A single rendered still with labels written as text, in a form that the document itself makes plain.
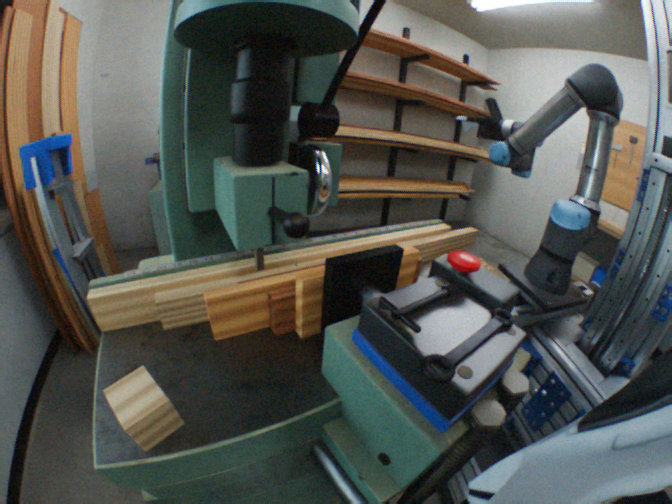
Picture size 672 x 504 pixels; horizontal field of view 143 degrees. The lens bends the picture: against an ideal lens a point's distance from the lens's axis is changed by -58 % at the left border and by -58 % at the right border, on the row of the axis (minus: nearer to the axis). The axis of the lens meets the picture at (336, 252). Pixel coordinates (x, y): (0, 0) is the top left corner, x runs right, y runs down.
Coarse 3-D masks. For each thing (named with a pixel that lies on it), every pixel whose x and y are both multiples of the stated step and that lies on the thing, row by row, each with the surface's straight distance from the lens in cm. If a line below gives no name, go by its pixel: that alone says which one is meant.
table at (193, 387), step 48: (144, 336) 34; (192, 336) 32; (240, 336) 30; (288, 336) 30; (96, 384) 32; (192, 384) 27; (240, 384) 26; (288, 384) 26; (96, 432) 28; (192, 432) 24; (240, 432) 24; (288, 432) 25; (336, 432) 27; (144, 480) 29; (384, 480) 26
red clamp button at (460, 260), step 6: (450, 252) 24; (456, 252) 23; (462, 252) 24; (468, 252) 24; (450, 258) 23; (456, 258) 22; (462, 258) 23; (468, 258) 23; (474, 258) 23; (456, 264) 22; (462, 264) 22; (468, 264) 22; (474, 264) 23; (480, 264) 23; (462, 270) 23; (468, 270) 22; (474, 270) 23
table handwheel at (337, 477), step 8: (312, 448) 31; (320, 448) 31; (328, 448) 30; (312, 456) 32; (320, 456) 31; (328, 456) 30; (320, 464) 31; (328, 464) 30; (336, 464) 30; (328, 472) 30; (336, 472) 30; (344, 472) 30; (328, 480) 31; (336, 480) 30; (344, 480) 30; (336, 488) 30; (344, 488) 30; (352, 488) 29; (344, 496) 30; (352, 496) 29; (360, 496) 29
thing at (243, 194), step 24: (216, 168) 33; (240, 168) 26; (264, 168) 25; (288, 168) 25; (216, 192) 34; (240, 192) 23; (264, 192) 23; (288, 192) 24; (240, 216) 23; (264, 216) 24; (240, 240) 24; (264, 240) 25; (288, 240) 26
